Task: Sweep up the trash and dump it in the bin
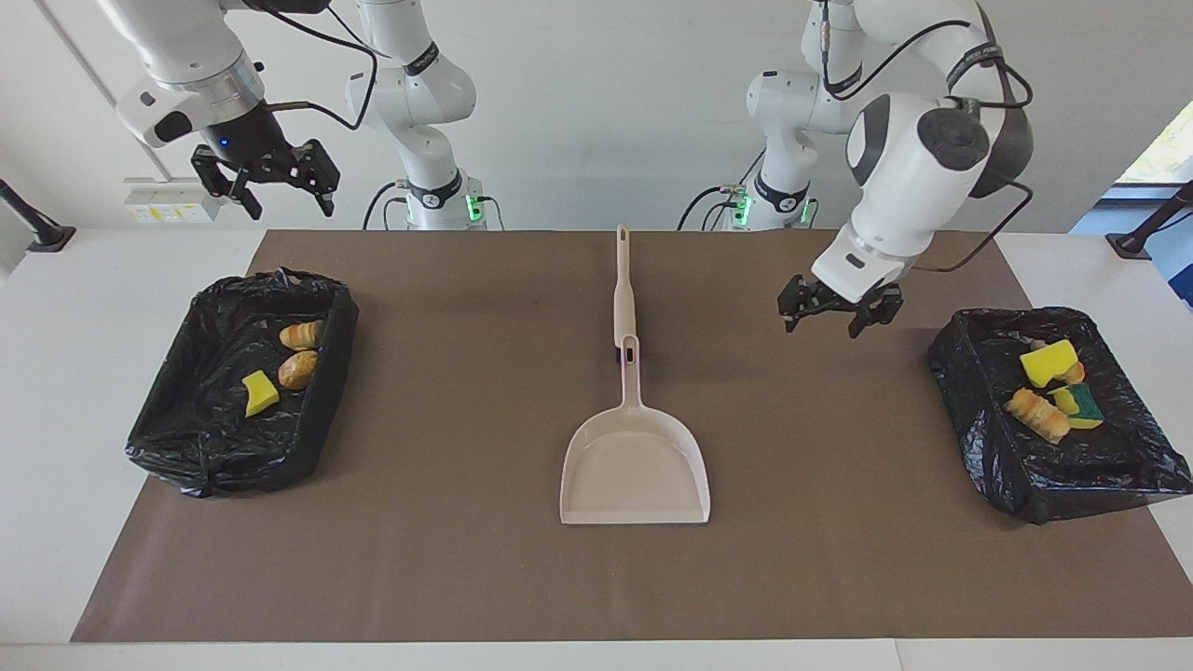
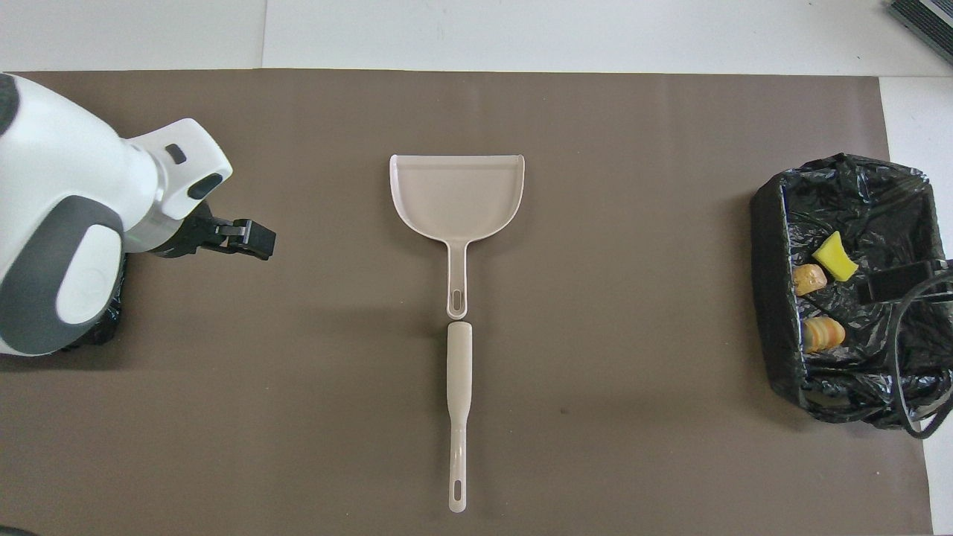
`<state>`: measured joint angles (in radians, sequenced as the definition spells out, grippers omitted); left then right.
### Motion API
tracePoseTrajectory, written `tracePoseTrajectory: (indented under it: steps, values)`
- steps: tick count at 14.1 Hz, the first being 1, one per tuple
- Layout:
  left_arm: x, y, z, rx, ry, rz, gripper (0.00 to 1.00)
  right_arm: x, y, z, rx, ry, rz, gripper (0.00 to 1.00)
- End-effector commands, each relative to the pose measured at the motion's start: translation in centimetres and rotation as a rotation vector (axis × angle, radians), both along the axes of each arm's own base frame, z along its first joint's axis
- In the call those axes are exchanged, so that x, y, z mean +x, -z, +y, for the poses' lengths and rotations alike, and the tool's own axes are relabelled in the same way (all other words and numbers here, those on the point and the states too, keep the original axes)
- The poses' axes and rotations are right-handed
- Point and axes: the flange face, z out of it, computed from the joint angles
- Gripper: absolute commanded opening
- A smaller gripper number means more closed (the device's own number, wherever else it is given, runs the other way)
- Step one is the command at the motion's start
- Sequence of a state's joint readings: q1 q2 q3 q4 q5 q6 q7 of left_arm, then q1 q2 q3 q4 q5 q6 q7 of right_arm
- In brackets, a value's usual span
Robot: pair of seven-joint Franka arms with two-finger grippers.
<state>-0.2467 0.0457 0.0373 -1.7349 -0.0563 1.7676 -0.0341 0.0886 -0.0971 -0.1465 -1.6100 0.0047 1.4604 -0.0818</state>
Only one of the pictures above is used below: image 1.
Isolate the beige brush with black bristles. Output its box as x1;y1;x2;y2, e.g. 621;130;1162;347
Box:
611;224;645;366

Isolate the brown bread roll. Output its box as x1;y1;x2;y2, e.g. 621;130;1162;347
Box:
278;349;320;391

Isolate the yellow sponge piece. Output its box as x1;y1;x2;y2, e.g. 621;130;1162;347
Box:
1050;383;1105;431
1019;339;1079;389
242;369;281;418

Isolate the orange striped croissant piece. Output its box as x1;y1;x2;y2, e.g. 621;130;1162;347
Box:
1004;387;1072;445

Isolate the beige plastic dustpan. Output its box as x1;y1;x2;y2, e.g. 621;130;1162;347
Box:
558;335;712;527

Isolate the bin lined with black bag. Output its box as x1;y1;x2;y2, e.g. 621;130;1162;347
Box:
926;306;1193;526
124;267;361;499

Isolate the black stand foot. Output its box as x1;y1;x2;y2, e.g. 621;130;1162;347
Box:
0;177;77;253
1105;180;1193;261

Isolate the brown paper table mat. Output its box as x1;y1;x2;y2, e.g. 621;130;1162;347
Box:
71;229;1193;644

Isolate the bright window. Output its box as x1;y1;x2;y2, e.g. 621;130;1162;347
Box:
1117;98;1193;185

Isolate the black base cable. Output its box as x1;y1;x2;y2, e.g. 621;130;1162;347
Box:
362;180;411;231
677;183;739;231

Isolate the white wall socket box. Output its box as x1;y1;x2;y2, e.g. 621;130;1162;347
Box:
123;177;222;224

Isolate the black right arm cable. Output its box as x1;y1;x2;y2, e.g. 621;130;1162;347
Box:
244;0;379;133

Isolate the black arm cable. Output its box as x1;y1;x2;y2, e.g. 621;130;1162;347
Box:
818;0;1036;274
244;0;379;133

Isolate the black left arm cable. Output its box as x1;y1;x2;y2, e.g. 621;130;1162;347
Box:
818;0;1036;274

